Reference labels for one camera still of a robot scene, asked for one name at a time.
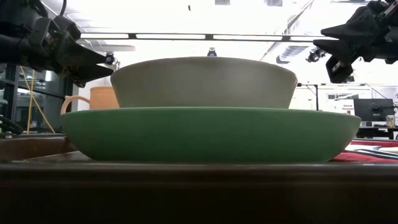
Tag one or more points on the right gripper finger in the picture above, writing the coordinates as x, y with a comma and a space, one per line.
354, 26
342, 49

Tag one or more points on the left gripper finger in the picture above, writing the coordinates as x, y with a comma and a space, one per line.
88, 74
82, 56

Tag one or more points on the orange mug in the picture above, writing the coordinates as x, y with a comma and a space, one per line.
104, 98

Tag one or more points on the red cloth napkin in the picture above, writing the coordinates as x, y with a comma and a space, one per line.
357, 158

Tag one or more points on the white bowl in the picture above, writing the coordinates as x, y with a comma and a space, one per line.
205, 82

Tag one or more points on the green plate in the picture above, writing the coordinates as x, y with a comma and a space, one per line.
211, 133

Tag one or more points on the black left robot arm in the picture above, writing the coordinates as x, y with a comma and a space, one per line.
15, 43

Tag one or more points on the brown plastic tray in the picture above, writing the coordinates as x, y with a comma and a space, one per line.
186, 193

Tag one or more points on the black ceiling fixture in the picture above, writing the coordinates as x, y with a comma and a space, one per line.
350, 79
109, 58
212, 53
314, 56

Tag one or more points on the black pole stand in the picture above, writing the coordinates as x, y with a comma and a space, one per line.
316, 96

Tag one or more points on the black monitor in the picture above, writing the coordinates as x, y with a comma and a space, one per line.
373, 109

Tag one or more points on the black framed glass wall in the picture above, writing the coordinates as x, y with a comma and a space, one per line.
66, 109

